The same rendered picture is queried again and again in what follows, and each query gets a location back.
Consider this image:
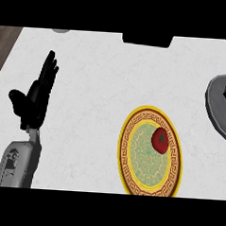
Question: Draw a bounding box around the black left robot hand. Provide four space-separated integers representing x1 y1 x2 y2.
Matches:
6 47 61 133

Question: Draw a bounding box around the yellow patterned plate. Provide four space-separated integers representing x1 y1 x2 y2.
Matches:
113 103 187 199

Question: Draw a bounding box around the grey round object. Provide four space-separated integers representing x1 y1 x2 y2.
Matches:
51 28 72 35

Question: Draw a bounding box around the red tomato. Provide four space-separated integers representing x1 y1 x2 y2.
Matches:
149 126 171 155

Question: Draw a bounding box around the black appliance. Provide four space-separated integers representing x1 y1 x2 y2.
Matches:
121 33 175 49

